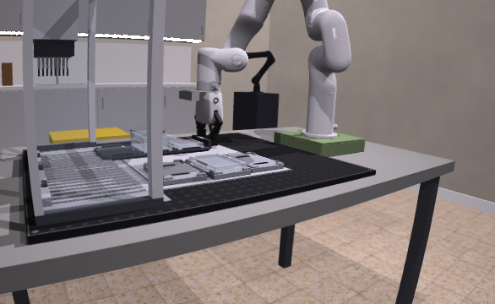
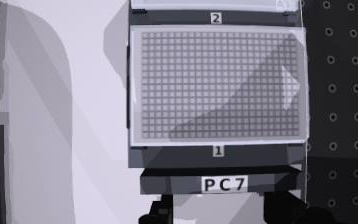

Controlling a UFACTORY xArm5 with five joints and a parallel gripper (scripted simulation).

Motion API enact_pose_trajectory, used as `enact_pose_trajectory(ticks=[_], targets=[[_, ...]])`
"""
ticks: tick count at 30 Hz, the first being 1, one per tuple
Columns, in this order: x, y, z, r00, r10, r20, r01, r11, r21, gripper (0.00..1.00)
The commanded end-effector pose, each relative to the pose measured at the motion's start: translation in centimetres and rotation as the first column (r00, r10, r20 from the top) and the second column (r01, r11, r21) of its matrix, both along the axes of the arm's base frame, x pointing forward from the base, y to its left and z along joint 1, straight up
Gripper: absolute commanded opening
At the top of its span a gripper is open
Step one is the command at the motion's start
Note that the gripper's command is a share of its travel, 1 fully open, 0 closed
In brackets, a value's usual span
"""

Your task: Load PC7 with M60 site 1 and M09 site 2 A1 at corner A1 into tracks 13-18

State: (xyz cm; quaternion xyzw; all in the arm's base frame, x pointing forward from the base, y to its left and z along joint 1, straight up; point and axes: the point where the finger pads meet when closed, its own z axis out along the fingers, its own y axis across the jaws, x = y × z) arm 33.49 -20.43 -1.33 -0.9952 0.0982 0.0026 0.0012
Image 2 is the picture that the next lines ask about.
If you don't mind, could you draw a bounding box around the dark grey plate carrier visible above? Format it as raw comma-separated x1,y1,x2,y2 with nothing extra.
126,0,304,195

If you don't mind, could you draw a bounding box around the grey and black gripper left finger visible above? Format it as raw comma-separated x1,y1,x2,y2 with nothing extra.
138,195,173,224

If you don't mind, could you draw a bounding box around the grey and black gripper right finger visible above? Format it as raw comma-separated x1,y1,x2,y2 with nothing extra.
263,191,346,224

